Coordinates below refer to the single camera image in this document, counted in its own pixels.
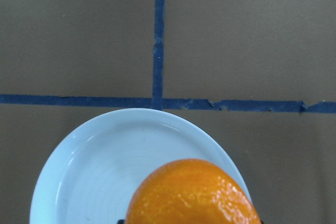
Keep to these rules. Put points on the orange mandarin fruit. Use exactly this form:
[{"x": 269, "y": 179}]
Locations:
[{"x": 190, "y": 191}]

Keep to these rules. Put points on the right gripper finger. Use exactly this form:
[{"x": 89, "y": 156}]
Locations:
[{"x": 121, "y": 222}]

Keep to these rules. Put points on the light blue plate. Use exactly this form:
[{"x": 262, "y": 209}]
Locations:
[{"x": 92, "y": 174}]

